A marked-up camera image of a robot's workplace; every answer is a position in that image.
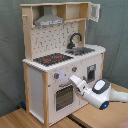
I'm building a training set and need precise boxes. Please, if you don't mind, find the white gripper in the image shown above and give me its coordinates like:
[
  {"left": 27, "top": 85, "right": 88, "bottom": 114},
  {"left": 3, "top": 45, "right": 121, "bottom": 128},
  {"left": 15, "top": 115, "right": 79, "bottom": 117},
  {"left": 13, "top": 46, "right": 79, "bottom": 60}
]
[{"left": 70, "top": 75, "right": 89, "bottom": 99}]

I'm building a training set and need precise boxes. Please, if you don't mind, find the white oven door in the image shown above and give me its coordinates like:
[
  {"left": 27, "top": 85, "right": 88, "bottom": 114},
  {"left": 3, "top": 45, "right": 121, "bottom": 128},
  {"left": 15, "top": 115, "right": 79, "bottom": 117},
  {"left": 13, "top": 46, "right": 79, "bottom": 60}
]
[{"left": 48, "top": 80, "right": 81, "bottom": 118}]

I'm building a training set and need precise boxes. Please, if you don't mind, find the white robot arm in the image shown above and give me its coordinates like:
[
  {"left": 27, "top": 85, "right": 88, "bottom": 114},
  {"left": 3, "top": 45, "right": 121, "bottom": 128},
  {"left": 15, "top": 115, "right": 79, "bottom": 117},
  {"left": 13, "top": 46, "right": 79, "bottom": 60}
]
[{"left": 70, "top": 75, "right": 128, "bottom": 110}]

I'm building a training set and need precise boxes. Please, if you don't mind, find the wooden toy kitchen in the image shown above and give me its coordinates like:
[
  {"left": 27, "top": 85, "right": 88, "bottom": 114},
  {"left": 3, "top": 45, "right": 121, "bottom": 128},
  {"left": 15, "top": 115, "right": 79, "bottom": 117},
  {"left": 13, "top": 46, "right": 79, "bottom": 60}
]
[{"left": 22, "top": 2, "right": 105, "bottom": 128}]

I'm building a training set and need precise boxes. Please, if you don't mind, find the grey ice dispenser panel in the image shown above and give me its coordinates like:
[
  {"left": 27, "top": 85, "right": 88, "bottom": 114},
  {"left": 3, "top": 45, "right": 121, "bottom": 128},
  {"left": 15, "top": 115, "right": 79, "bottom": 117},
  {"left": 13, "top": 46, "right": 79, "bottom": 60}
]
[{"left": 87, "top": 65, "right": 96, "bottom": 82}]

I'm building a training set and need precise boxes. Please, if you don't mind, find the red right stove knob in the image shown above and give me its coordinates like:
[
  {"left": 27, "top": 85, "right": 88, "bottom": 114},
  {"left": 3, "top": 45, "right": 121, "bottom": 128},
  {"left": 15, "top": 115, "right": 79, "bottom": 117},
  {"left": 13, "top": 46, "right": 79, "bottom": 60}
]
[{"left": 71, "top": 65, "right": 79, "bottom": 73}]

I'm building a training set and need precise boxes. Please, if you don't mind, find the red stove knob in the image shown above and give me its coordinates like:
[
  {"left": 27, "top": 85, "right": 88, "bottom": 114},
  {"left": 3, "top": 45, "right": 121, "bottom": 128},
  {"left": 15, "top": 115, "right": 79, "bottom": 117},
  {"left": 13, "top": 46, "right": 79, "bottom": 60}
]
[
  {"left": 71, "top": 65, "right": 79, "bottom": 73},
  {"left": 54, "top": 73, "right": 60, "bottom": 79}
]

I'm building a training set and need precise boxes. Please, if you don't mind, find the white fridge cabinet door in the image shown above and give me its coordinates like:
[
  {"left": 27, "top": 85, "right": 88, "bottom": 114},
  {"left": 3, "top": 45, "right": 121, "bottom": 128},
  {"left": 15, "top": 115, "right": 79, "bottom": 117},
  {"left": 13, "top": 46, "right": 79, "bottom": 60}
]
[{"left": 82, "top": 55, "right": 102, "bottom": 87}]

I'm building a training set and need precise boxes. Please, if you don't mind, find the red left stove knob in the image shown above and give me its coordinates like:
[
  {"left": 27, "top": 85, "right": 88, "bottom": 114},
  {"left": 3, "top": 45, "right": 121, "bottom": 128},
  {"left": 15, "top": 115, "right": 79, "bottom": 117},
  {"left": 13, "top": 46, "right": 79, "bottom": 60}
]
[{"left": 54, "top": 73, "right": 60, "bottom": 79}]

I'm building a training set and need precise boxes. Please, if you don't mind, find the grey toy sink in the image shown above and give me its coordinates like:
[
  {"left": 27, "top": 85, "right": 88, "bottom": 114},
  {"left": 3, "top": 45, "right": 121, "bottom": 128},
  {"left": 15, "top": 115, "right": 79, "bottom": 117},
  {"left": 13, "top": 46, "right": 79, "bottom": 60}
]
[{"left": 65, "top": 47, "right": 95, "bottom": 56}]

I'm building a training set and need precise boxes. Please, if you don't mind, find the black toy stovetop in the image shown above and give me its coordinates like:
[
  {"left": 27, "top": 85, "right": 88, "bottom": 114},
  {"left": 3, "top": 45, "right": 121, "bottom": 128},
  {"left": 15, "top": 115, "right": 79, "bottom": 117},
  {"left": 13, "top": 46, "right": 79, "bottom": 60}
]
[{"left": 34, "top": 53, "right": 70, "bottom": 66}]

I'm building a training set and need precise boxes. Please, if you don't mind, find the black toy faucet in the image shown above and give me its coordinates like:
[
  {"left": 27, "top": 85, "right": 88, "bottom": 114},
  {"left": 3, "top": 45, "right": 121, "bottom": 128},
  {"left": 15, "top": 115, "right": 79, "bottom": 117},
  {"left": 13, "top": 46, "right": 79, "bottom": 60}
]
[{"left": 66, "top": 32, "right": 83, "bottom": 50}]

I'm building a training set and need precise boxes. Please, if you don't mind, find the grey range hood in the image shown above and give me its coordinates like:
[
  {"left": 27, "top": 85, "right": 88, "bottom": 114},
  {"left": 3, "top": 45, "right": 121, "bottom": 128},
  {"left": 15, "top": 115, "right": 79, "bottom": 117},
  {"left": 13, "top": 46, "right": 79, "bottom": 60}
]
[{"left": 35, "top": 5, "right": 64, "bottom": 27}]

